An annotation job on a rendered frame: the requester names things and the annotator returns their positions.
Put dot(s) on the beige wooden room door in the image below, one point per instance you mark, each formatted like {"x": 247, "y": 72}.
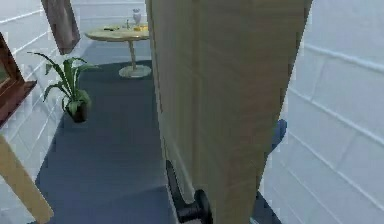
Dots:
{"x": 226, "y": 100}

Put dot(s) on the yellow flat dish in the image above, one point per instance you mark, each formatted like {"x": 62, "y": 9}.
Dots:
{"x": 141, "y": 28}

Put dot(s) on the small grey bottle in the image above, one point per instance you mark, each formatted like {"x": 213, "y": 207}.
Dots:
{"x": 127, "y": 24}

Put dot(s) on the white vase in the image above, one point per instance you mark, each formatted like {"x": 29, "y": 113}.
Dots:
{"x": 137, "y": 16}

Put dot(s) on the small dark flat object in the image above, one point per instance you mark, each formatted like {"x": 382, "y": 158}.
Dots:
{"x": 109, "y": 28}

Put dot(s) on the green potted house plant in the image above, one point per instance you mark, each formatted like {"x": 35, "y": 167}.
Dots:
{"x": 71, "y": 86}

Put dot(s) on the brown framed window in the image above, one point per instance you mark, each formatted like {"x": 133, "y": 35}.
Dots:
{"x": 11, "y": 90}

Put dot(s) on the beige wooden board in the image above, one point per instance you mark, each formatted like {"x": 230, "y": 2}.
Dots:
{"x": 20, "y": 180}

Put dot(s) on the round beige pedestal table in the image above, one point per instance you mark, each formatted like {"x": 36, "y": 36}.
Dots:
{"x": 116, "y": 34}

